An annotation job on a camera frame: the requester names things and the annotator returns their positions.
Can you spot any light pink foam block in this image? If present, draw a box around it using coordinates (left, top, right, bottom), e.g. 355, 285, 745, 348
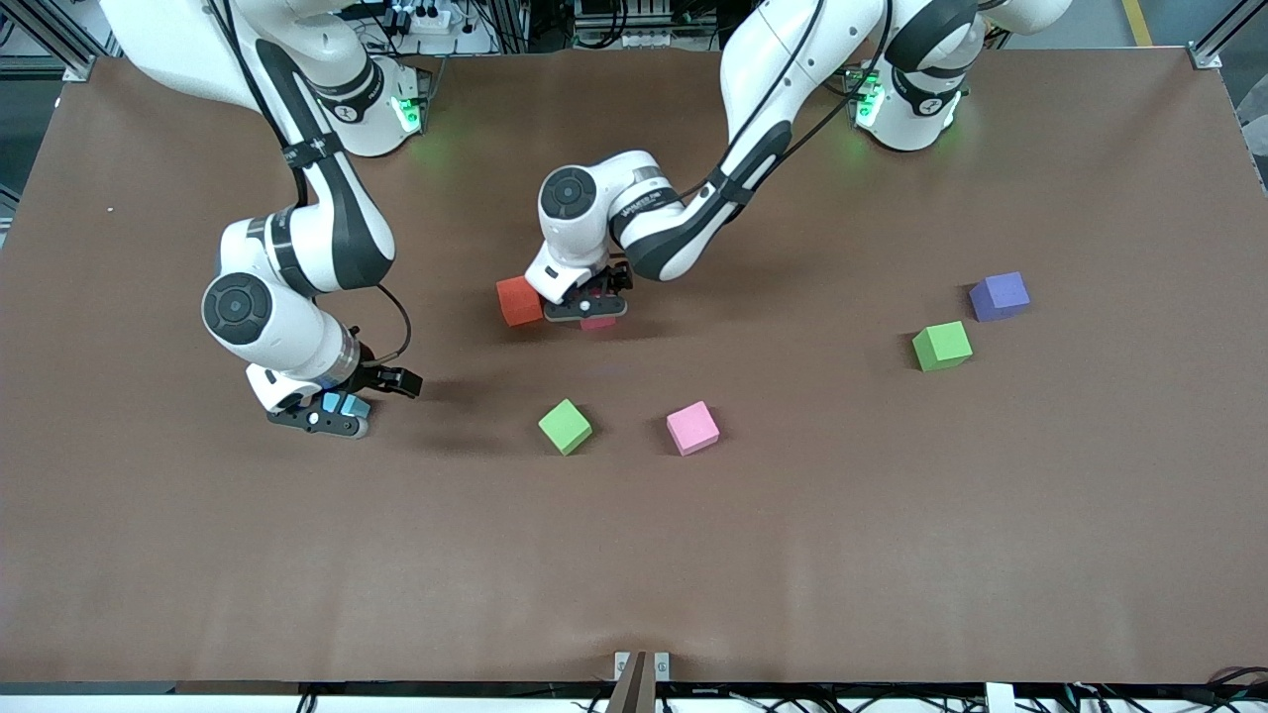
666, 400, 722, 457

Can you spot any aluminium frame profile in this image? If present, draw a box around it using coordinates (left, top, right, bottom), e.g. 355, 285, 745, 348
1189, 0, 1268, 70
0, 0, 100, 82

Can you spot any orange foam block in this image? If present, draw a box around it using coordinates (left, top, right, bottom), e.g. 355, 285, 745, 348
496, 276, 545, 328

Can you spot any purple foam block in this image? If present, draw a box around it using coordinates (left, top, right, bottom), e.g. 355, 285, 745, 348
969, 271, 1032, 323

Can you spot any large brown table mat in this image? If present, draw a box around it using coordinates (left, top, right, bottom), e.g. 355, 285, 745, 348
0, 48, 1268, 684

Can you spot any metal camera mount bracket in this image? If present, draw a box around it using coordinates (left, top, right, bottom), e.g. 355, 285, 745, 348
606, 651, 673, 713

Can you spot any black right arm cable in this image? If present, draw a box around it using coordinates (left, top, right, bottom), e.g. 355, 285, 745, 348
374, 283, 412, 372

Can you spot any white power strip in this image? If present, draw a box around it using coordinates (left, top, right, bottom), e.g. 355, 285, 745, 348
391, 2, 467, 37

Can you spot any metal rack equipment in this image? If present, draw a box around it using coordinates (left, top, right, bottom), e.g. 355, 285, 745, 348
570, 0, 719, 51

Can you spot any green foam block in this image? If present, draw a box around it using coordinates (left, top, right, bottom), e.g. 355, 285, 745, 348
538, 398, 594, 457
911, 320, 975, 373

